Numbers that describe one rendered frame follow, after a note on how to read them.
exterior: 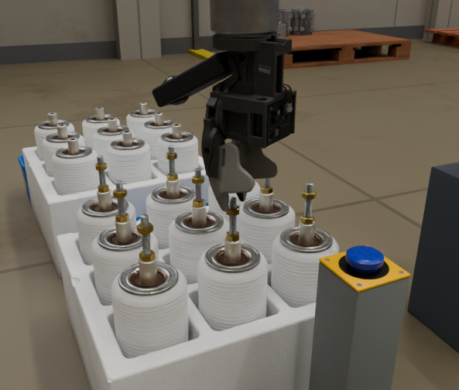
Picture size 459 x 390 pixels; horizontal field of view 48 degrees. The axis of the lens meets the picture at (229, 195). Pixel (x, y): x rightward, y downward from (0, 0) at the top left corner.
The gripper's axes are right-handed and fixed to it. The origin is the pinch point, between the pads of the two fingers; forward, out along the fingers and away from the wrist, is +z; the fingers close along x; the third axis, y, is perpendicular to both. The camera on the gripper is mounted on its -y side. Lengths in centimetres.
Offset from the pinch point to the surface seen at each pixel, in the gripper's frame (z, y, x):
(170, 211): 10.1, -17.1, 7.8
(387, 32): 27, -124, 435
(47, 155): 12, -62, 18
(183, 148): 10, -37, 35
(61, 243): 16.3, -33.0, -2.6
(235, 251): 7.6, 1.5, -0.7
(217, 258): 9.0, -0.9, -1.4
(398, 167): 34, -10, 115
